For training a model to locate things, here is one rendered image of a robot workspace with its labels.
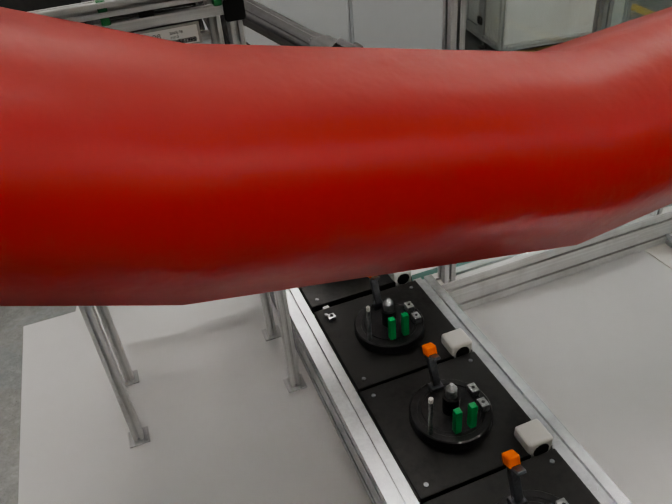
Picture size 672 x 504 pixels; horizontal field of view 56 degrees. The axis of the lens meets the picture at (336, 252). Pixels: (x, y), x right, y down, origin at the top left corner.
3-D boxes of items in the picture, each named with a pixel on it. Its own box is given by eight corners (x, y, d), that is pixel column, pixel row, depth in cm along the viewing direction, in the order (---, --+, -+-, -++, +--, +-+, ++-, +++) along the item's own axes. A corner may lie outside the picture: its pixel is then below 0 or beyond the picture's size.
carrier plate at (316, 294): (279, 256, 155) (278, 249, 154) (369, 230, 161) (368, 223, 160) (312, 314, 137) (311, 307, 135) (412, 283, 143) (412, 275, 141)
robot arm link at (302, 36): (233, -15, 150) (205, 19, 149) (223, -32, 145) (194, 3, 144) (375, 59, 133) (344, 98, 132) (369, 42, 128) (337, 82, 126)
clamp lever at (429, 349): (428, 384, 112) (420, 344, 110) (438, 380, 113) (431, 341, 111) (437, 391, 109) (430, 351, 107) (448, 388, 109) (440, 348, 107)
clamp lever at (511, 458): (507, 497, 93) (500, 452, 91) (519, 492, 94) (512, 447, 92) (522, 511, 90) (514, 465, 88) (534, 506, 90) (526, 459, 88)
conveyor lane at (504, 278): (284, 285, 160) (279, 253, 154) (562, 201, 181) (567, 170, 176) (323, 358, 138) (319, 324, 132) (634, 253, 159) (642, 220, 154)
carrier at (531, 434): (359, 399, 116) (355, 350, 109) (473, 358, 123) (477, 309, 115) (421, 508, 98) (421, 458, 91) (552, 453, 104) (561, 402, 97)
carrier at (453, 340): (314, 318, 135) (308, 272, 128) (415, 286, 142) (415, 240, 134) (359, 397, 117) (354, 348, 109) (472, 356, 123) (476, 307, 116)
